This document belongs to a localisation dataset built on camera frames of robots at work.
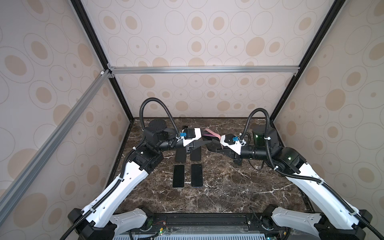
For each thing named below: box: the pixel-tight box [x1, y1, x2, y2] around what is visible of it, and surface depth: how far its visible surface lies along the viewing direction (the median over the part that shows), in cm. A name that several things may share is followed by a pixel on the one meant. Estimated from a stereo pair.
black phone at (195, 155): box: [190, 146, 202, 162], surface depth 99 cm
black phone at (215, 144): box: [201, 128, 223, 152], surface depth 54 cm
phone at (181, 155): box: [175, 147, 187, 163], surface depth 99 cm
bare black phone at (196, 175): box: [191, 164, 203, 187], surface depth 91 cm
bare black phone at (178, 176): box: [172, 164, 185, 188], surface depth 90 cm
